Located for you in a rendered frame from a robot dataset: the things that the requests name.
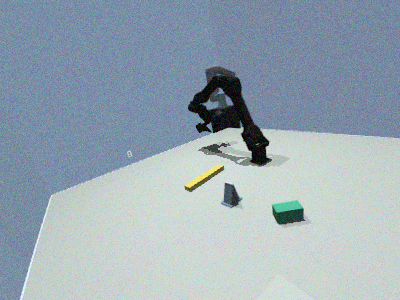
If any green rectangular block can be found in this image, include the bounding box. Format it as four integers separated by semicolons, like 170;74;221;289
272;200;304;223

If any yellow bar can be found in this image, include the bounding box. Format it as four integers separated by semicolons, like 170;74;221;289
184;165;224;192

